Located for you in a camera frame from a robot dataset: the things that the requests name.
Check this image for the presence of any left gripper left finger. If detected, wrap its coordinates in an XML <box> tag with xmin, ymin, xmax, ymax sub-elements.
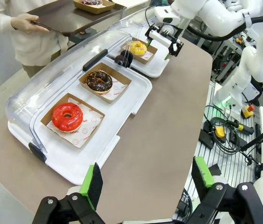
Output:
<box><xmin>31</xmin><ymin>162</ymin><xmax>105</xmax><ymax>224</ymax></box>

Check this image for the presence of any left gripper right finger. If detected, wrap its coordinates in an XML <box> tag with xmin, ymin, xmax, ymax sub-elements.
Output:
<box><xmin>189</xmin><ymin>155</ymin><xmax>263</xmax><ymax>224</ymax></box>

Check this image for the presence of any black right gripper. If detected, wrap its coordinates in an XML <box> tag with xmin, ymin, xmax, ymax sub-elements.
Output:
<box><xmin>145</xmin><ymin>23</ymin><xmax>185</xmax><ymax>61</ymax></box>

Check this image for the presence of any brown cardboard donut box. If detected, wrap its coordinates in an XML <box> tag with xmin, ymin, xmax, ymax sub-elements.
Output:
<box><xmin>73</xmin><ymin>0</ymin><xmax>116</xmax><ymax>15</ymax></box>
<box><xmin>40</xmin><ymin>92</ymin><xmax>106</xmax><ymax>149</ymax></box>
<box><xmin>121</xmin><ymin>37</ymin><xmax>158</xmax><ymax>65</ymax></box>
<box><xmin>78</xmin><ymin>62</ymin><xmax>132</xmax><ymax>105</ymax></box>

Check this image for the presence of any dark donut with white drizzle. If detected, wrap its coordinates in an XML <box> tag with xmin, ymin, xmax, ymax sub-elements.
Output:
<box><xmin>81</xmin><ymin>0</ymin><xmax>104</xmax><ymax>6</ymax></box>

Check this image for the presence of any dark brown serving tray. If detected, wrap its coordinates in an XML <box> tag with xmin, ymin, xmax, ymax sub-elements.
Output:
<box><xmin>26</xmin><ymin>0</ymin><xmax>127</xmax><ymax>37</ymax></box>

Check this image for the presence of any yellow donut with sprinkles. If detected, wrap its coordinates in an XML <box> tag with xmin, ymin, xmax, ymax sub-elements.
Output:
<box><xmin>128</xmin><ymin>41</ymin><xmax>148</xmax><ymax>56</ymax></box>

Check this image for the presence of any red glazed donut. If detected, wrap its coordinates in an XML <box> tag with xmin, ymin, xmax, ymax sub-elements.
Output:
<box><xmin>51</xmin><ymin>102</ymin><xmax>84</xmax><ymax>131</ymax></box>

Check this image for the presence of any chocolate donut with sprinkles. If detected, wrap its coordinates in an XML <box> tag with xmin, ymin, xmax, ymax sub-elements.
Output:
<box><xmin>85</xmin><ymin>70</ymin><xmax>113</xmax><ymax>94</ymax></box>

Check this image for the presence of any person in cream cardigan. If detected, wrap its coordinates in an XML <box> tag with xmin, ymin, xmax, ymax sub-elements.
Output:
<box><xmin>0</xmin><ymin>0</ymin><xmax>70</xmax><ymax>79</ymax></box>

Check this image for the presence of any person's right hand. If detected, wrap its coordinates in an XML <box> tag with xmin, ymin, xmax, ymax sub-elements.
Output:
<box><xmin>10</xmin><ymin>13</ymin><xmax>50</xmax><ymax>33</ymax></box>

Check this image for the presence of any white printed paper liner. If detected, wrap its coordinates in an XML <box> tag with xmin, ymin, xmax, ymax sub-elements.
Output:
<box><xmin>98</xmin><ymin>70</ymin><xmax>130</xmax><ymax>101</ymax></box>
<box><xmin>46</xmin><ymin>98</ymin><xmax>104</xmax><ymax>149</ymax></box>
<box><xmin>122</xmin><ymin>43</ymin><xmax>154</xmax><ymax>61</ymax></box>

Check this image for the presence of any white display tray base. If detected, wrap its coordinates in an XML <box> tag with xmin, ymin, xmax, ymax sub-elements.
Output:
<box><xmin>7</xmin><ymin>57</ymin><xmax>153</xmax><ymax>186</ymax></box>
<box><xmin>107</xmin><ymin>39</ymin><xmax>171</xmax><ymax>78</ymax></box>

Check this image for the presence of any clear domed display lid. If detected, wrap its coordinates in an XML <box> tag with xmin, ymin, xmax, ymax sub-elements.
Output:
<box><xmin>103</xmin><ymin>20</ymin><xmax>146</xmax><ymax>68</ymax></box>
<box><xmin>5</xmin><ymin>30</ymin><xmax>133</xmax><ymax>163</ymax></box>

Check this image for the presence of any flat black box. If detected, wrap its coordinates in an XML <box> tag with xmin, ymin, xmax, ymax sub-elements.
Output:
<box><xmin>198</xmin><ymin>129</ymin><xmax>215</xmax><ymax>149</ymax></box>

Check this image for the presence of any yellow plastic device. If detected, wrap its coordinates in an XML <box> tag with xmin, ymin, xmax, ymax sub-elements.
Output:
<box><xmin>215</xmin><ymin>126</ymin><xmax>227</xmax><ymax>139</ymax></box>

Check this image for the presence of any black tripod pole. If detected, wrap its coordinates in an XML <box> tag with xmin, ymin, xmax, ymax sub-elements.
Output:
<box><xmin>240</xmin><ymin>120</ymin><xmax>263</xmax><ymax>152</ymax></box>

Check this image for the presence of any yellow emergency stop button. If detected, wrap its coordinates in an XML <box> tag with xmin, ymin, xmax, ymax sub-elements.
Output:
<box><xmin>240</xmin><ymin>104</ymin><xmax>256</xmax><ymax>119</ymax></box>

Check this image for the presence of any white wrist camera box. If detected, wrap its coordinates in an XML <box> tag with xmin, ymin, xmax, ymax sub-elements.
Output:
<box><xmin>148</xmin><ymin>29</ymin><xmax>172</xmax><ymax>48</ymax></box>

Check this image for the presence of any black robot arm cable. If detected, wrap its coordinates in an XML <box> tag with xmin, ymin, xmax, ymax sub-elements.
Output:
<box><xmin>186</xmin><ymin>9</ymin><xmax>263</xmax><ymax>42</ymax></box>

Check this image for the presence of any black cable bundle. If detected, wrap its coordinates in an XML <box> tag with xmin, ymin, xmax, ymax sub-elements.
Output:
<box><xmin>203</xmin><ymin>105</ymin><xmax>242</xmax><ymax>155</ymax></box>

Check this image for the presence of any aluminium equipment frame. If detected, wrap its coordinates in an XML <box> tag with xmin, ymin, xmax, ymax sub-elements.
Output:
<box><xmin>211</xmin><ymin>35</ymin><xmax>242</xmax><ymax>83</ymax></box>

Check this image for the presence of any black yellow handle tool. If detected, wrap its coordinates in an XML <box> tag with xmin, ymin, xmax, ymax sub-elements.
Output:
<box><xmin>227</xmin><ymin>120</ymin><xmax>255</xmax><ymax>135</ymax></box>

